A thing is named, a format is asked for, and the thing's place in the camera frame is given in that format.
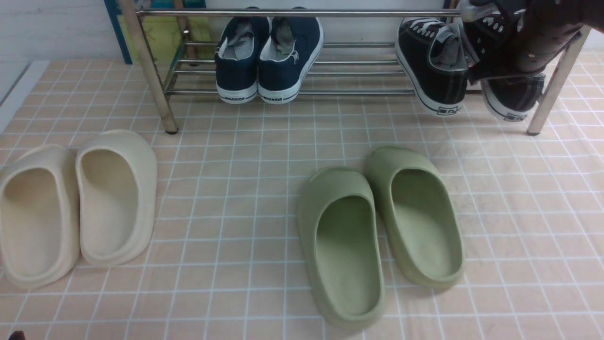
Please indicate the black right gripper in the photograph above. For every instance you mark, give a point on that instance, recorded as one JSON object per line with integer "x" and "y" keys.
{"x": 523, "y": 36}

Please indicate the green left foam slipper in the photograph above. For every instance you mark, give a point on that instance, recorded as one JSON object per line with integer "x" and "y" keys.
{"x": 336, "y": 220}

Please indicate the black canvas sneaker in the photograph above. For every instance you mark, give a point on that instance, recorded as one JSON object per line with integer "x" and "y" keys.
{"x": 509, "y": 99}
{"x": 431, "y": 53}

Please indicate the blue framed yellow board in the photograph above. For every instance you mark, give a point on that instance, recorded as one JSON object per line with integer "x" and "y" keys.
{"x": 162, "y": 34}

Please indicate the navy canvas sneaker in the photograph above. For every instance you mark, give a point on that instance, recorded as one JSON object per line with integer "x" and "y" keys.
{"x": 236, "y": 58}
{"x": 293, "y": 45}

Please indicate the cream left foam slipper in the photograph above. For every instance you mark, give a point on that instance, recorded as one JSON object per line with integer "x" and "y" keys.
{"x": 40, "y": 240}

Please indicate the green right foam slipper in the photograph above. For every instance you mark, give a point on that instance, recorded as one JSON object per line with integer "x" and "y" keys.
{"x": 417, "y": 212}

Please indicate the navy left canvas sneaker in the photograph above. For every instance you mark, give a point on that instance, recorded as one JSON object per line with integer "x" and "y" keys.
{"x": 236, "y": 58}

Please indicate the cream foam slipper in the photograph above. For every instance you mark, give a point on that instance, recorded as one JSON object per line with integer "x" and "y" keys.
{"x": 117, "y": 173}
{"x": 40, "y": 240}

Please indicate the cream right foam slipper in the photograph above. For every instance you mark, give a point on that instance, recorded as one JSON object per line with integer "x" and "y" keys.
{"x": 117, "y": 173}

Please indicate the green foam slipper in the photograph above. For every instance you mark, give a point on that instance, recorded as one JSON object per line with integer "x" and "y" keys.
{"x": 417, "y": 212}
{"x": 336, "y": 220}

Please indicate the navy right canvas sneaker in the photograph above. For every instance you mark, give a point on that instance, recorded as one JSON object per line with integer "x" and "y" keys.
{"x": 293, "y": 45}

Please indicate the metal shoe rack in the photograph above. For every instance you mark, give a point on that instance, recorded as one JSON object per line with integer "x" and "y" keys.
{"x": 357, "y": 58}

